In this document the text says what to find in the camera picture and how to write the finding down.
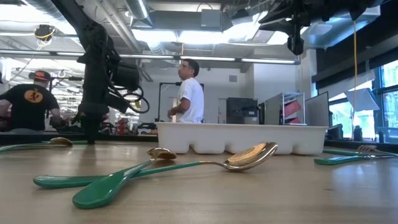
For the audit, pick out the gray ceiling box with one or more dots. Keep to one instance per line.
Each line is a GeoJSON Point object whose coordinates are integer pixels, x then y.
{"type": "Point", "coordinates": [211, 18]}

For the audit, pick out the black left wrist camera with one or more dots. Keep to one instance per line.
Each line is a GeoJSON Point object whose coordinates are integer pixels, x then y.
{"type": "Point", "coordinates": [127, 76]}

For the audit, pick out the black bottle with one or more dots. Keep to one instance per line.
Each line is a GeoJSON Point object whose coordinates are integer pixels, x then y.
{"type": "Point", "coordinates": [358, 133]}

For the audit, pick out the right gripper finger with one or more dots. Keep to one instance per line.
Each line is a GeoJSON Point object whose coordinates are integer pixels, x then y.
{"type": "Point", "coordinates": [296, 43]}

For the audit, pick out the gray monitor back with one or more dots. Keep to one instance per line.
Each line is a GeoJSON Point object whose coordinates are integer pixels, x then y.
{"type": "Point", "coordinates": [317, 110]}

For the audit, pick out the white cutlery organizer tray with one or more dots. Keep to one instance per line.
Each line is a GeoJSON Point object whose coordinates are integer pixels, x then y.
{"type": "Point", "coordinates": [242, 137]}

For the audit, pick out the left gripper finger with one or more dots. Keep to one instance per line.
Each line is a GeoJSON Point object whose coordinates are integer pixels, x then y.
{"type": "Point", "coordinates": [92, 132]}

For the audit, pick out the gray metal shelf rack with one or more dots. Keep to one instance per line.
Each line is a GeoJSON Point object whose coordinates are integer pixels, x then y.
{"type": "Point", "coordinates": [273, 109]}

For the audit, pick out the gray wall vent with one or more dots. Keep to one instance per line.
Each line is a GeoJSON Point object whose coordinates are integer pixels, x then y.
{"type": "Point", "coordinates": [233, 78]}

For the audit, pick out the white paper sheet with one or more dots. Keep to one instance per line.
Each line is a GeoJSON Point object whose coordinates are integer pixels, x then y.
{"type": "Point", "coordinates": [362, 99]}

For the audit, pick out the person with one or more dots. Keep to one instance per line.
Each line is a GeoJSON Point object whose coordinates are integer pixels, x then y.
{"type": "Point", "coordinates": [191, 99]}
{"type": "Point", "coordinates": [29, 109]}

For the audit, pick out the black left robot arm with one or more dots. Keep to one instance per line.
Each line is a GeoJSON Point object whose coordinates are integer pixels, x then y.
{"type": "Point", "coordinates": [93, 62]}

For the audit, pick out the black desk device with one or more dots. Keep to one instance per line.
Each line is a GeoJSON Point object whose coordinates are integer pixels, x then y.
{"type": "Point", "coordinates": [335, 132]}

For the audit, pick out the red storage bin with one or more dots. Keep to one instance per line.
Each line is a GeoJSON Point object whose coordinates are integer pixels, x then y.
{"type": "Point", "coordinates": [293, 120]}
{"type": "Point", "coordinates": [292, 108]}

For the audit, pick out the long ceiling light tube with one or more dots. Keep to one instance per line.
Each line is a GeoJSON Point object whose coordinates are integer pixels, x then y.
{"type": "Point", "coordinates": [211, 58]}

